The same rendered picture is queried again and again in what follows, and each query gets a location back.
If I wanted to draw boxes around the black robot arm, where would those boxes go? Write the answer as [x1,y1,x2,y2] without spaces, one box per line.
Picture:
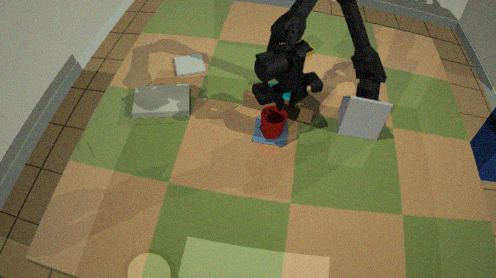
[254,0,387,101]

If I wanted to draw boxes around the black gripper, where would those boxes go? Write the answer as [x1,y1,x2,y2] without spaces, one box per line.
[252,71,324,112]

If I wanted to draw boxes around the tan rectangular bar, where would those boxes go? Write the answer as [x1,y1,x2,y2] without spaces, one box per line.
[243,89,315,123]

